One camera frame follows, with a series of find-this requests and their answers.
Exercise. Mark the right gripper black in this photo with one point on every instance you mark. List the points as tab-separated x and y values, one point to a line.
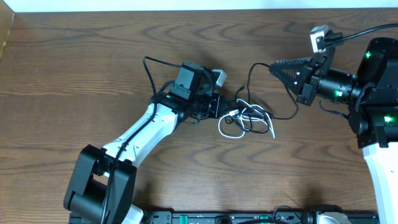
301	66

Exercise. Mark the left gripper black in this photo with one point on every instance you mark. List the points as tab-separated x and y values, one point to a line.
215	99

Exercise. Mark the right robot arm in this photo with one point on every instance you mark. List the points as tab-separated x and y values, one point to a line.
371	97

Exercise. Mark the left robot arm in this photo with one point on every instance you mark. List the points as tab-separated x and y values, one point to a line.
102	183

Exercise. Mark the cardboard panel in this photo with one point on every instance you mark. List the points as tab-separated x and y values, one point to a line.
6	19

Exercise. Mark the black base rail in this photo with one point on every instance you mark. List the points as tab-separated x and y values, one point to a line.
167	217

